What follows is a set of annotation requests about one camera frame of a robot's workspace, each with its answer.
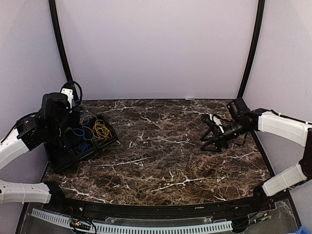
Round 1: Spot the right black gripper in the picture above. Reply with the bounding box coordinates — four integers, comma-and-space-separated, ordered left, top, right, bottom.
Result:
201, 119, 251, 152

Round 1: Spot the blue cable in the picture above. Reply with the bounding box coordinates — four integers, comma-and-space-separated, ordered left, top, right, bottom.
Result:
73, 99, 92, 156

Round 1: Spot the yellow cable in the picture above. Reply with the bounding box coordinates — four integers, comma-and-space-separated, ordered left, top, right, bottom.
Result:
82, 114, 113, 142

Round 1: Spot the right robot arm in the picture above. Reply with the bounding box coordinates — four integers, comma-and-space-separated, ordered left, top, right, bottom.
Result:
200, 98, 312, 212

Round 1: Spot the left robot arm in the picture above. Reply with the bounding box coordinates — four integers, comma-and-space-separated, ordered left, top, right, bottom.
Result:
0, 88, 80, 213

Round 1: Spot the black compartment tray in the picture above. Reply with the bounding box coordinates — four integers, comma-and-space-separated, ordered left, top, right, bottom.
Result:
44, 115, 118, 174

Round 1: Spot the blue object at corner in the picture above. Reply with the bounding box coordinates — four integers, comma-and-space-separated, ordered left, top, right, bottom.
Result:
295, 226, 311, 234

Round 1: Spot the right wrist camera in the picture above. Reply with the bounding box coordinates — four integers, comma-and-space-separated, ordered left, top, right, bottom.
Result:
201, 114, 224, 133

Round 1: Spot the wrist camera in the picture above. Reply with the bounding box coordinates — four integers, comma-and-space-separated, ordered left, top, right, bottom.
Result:
60, 81, 83, 110
201, 114, 224, 133

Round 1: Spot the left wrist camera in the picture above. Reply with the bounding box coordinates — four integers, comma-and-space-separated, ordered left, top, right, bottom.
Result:
60, 81, 83, 110

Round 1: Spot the black front rail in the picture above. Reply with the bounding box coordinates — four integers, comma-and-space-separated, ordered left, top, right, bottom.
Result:
26, 190, 293, 224

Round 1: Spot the white slotted cable duct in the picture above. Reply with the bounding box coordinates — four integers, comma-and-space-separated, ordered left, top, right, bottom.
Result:
31, 208, 233, 234

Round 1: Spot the left black frame post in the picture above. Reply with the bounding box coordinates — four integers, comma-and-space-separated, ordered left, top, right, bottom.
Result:
48, 0, 73, 81

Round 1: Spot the black frame post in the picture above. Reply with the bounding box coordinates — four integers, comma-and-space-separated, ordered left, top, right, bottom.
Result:
237, 0, 265, 98
48, 0, 73, 81

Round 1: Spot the right black frame post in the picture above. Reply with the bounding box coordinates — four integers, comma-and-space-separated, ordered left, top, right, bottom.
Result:
237, 0, 265, 98

